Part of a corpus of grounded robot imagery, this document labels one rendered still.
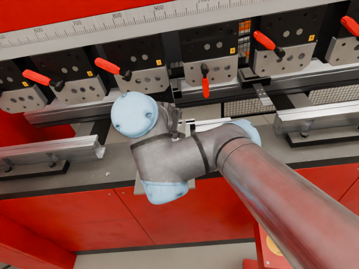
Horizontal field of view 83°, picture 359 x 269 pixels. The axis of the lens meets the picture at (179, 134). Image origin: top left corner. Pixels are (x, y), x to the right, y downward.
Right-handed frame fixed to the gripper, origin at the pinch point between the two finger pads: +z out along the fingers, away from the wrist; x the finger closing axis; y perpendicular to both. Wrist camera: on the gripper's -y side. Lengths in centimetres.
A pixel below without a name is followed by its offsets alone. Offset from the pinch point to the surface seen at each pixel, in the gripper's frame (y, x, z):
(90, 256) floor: -94, 58, 69
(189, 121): 6.4, -3.2, 11.8
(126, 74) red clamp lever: 13.6, 11.9, -15.4
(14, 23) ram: 19.6, 37.1, -25.9
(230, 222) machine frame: -41, -29, 49
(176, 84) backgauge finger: 23.1, 7.4, 22.4
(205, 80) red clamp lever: 16.2, -8.5, -10.0
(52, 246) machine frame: -79, 72, 47
